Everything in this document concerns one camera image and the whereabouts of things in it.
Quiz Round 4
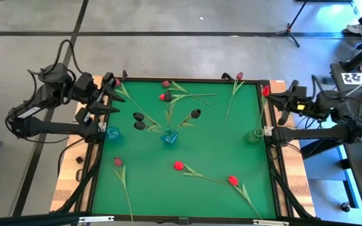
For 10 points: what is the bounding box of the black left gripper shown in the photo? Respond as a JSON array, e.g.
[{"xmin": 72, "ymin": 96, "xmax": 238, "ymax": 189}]
[{"xmin": 73, "ymin": 72, "xmax": 126, "ymax": 127}]

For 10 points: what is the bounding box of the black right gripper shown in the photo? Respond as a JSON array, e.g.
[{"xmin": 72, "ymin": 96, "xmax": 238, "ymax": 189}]
[{"xmin": 265, "ymin": 79, "xmax": 315, "ymax": 126}]

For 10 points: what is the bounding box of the dark pink artificial tulip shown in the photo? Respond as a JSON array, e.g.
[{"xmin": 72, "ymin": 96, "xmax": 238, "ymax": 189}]
[
  {"xmin": 224, "ymin": 72, "xmax": 246, "ymax": 122},
  {"xmin": 112, "ymin": 156, "xmax": 134, "ymax": 225},
  {"xmin": 114, "ymin": 78, "xmax": 156, "ymax": 125},
  {"xmin": 161, "ymin": 80, "xmax": 212, "ymax": 107}
]

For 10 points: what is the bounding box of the small round teal glass vase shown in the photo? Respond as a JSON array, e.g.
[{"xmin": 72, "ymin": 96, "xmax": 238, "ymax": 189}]
[{"xmin": 106, "ymin": 126, "xmax": 121, "ymax": 141}]

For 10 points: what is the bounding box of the green glass vase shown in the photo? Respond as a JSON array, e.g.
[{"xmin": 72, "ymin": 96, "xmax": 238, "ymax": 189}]
[{"xmin": 245, "ymin": 127, "xmax": 263, "ymax": 145}]

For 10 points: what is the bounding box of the tall angular blue glass vase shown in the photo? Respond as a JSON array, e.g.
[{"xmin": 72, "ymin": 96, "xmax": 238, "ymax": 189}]
[{"xmin": 160, "ymin": 127, "xmax": 179, "ymax": 145}]

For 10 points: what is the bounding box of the dark grey side desk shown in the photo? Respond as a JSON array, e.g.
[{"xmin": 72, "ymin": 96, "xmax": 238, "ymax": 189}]
[{"xmin": 329, "ymin": 61, "xmax": 362, "ymax": 142}]

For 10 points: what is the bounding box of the black tripod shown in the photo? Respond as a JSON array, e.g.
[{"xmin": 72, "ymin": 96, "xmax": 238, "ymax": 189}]
[{"xmin": 268, "ymin": 0, "xmax": 309, "ymax": 48}]

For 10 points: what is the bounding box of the white label sign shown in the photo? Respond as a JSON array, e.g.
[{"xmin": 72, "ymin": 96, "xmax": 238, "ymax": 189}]
[{"xmin": 341, "ymin": 72, "xmax": 362, "ymax": 85}]

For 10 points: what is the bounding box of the green table mat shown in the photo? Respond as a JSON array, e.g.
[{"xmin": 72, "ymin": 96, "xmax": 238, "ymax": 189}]
[{"xmin": 90, "ymin": 80, "xmax": 278, "ymax": 220}]

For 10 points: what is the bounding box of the black loose cable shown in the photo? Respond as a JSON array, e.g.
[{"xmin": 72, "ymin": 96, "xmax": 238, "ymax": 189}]
[{"xmin": 57, "ymin": 137, "xmax": 86, "ymax": 178}]

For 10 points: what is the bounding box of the black table edge frame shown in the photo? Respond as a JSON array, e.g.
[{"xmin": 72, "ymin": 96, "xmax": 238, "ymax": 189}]
[{"xmin": 85, "ymin": 75, "xmax": 284, "ymax": 225}]

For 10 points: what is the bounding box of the silver aluminium bracket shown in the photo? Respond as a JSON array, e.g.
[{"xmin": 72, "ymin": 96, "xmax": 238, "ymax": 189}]
[
  {"xmin": 252, "ymin": 219, "xmax": 290, "ymax": 226},
  {"xmin": 79, "ymin": 215, "xmax": 115, "ymax": 223}
]

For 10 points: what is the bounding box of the black aluminium rig frame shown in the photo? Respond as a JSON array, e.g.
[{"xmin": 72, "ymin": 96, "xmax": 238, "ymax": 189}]
[{"xmin": 0, "ymin": 147, "xmax": 362, "ymax": 226}]

